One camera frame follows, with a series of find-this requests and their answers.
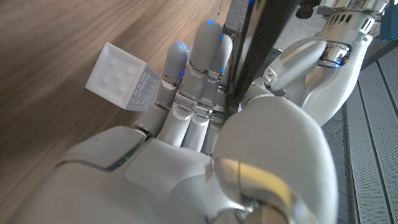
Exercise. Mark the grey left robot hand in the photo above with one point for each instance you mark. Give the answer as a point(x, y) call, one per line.
point(329, 81)

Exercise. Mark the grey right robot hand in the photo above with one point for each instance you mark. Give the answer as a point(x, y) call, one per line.
point(174, 174)

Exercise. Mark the black hand mirror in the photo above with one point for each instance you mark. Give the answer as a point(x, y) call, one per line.
point(261, 40)

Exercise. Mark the white power strip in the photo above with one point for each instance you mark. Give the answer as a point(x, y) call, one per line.
point(119, 74)

